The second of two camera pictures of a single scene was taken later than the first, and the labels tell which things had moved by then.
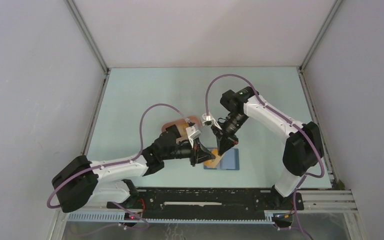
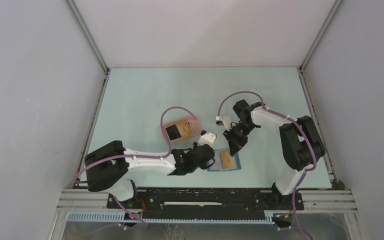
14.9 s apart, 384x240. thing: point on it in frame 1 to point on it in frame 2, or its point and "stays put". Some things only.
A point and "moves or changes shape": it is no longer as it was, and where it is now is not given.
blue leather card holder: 229,161 stays put
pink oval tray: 181,125 stays put
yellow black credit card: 213,163 moves or changes shape
